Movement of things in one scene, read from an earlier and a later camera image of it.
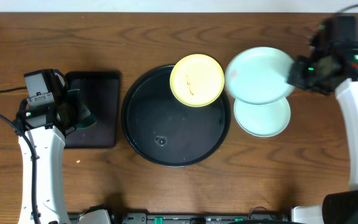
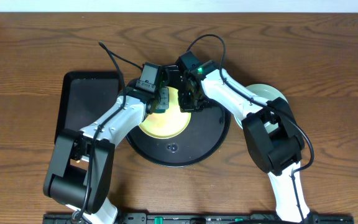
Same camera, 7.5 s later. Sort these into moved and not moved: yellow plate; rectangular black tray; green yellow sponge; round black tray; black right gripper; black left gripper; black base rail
Moved: black left gripper; green yellow sponge; black right gripper; yellow plate
Not moved: rectangular black tray; round black tray; black base rail
